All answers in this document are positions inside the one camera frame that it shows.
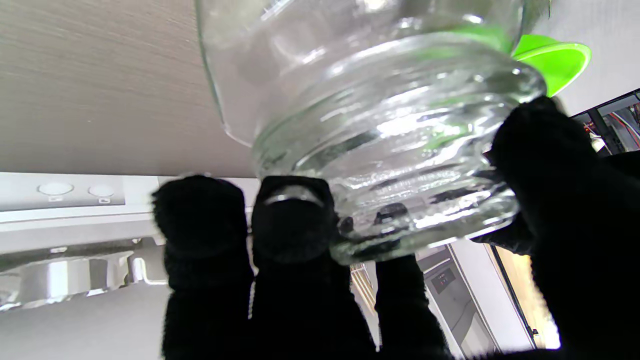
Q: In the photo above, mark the clear glass jar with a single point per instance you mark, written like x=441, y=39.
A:
x=280, y=60

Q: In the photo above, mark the clear glass jar lid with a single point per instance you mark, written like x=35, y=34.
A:
x=410, y=165

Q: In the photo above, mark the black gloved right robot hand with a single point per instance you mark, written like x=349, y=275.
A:
x=295, y=300

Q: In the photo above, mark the green plastic bowl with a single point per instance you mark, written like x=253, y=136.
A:
x=555, y=62

